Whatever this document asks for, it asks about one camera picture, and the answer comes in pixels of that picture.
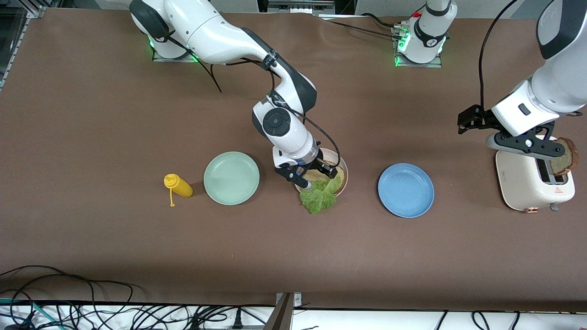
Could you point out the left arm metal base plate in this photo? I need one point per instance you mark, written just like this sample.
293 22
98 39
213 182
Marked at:
435 64

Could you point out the grey metal bracket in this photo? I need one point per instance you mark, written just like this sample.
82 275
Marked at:
282 316

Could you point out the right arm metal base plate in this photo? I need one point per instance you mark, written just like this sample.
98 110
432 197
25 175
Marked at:
160 57

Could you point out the mint green plate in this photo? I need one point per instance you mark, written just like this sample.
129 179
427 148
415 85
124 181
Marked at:
231 178

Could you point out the beige plate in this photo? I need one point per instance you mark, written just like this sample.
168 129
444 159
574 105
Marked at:
332 156

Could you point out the yellow mustard squeeze bottle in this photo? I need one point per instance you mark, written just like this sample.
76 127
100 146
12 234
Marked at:
181 185

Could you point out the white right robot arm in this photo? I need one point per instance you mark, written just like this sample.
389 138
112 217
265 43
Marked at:
215 36

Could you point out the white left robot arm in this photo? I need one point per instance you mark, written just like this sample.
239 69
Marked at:
564 87

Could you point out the dark metal frame equipment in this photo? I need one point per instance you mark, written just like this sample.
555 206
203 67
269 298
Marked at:
300 5

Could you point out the black power plug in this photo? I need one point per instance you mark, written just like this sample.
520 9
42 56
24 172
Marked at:
237 321

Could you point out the brown bread slice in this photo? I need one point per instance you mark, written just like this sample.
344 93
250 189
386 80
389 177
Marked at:
568 160
316 175

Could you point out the green lettuce leaf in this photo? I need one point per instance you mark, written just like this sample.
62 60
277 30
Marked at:
318 199

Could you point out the aluminium frame rail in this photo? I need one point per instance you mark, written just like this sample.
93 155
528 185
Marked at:
18 50

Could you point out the cream white toaster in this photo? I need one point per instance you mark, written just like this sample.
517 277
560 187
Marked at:
520 183

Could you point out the blue plate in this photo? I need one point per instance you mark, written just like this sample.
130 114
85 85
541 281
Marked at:
406 190

